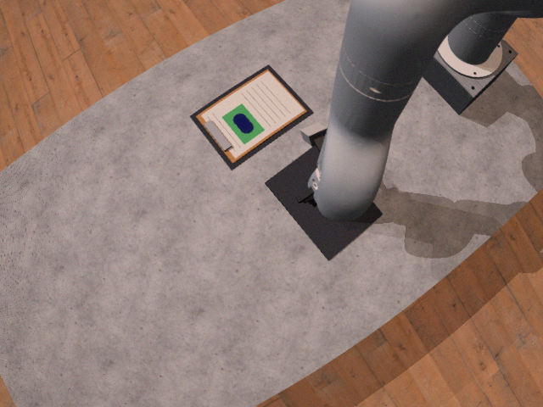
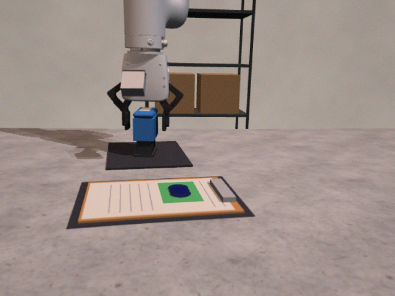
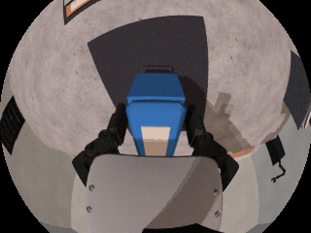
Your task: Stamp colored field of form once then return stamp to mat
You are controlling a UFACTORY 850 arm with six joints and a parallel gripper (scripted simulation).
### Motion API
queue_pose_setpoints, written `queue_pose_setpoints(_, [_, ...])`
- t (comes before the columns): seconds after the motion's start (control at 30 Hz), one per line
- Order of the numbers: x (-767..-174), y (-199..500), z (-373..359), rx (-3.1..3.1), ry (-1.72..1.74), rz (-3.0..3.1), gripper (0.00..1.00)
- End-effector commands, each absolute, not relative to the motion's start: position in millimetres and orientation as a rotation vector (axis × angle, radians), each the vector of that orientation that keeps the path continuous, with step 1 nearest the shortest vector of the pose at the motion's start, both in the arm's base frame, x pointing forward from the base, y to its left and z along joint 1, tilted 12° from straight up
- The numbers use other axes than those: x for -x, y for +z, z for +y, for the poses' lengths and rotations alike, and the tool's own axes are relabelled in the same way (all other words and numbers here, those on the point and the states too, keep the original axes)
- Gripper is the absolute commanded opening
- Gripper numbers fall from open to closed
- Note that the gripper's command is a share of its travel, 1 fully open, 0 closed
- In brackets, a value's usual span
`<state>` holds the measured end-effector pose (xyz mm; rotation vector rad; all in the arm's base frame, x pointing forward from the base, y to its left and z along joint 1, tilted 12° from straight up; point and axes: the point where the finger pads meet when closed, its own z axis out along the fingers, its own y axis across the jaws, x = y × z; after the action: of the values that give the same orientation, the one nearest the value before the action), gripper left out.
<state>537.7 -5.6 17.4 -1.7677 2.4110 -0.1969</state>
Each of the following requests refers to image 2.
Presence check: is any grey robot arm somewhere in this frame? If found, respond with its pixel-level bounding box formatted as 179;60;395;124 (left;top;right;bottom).
120;0;189;96

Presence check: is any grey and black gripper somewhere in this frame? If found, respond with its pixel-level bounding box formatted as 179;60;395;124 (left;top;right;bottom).
107;51;183;131

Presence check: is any blue self-inking stamp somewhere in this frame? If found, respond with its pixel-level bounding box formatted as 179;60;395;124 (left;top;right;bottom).
133;107;158;157

